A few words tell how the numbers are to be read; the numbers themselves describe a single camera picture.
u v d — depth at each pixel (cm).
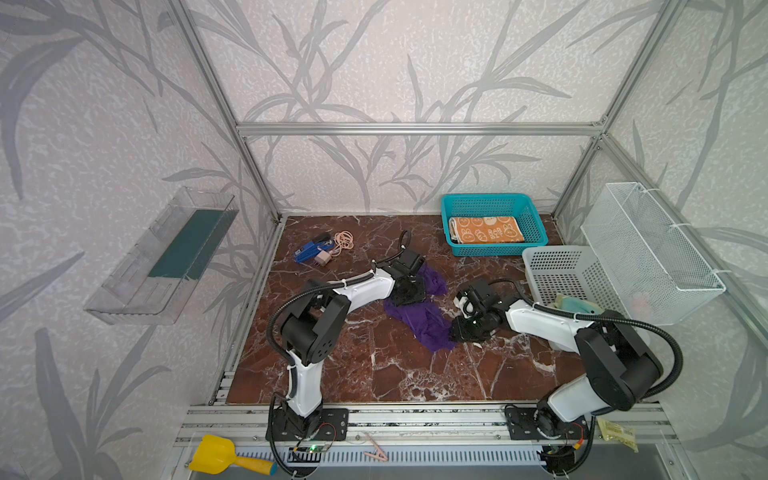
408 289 80
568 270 102
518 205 116
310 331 50
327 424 72
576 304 87
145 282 64
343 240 112
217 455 70
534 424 72
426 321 89
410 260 77
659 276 62
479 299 73
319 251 108
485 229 112
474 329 76
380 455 69
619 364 44
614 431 72
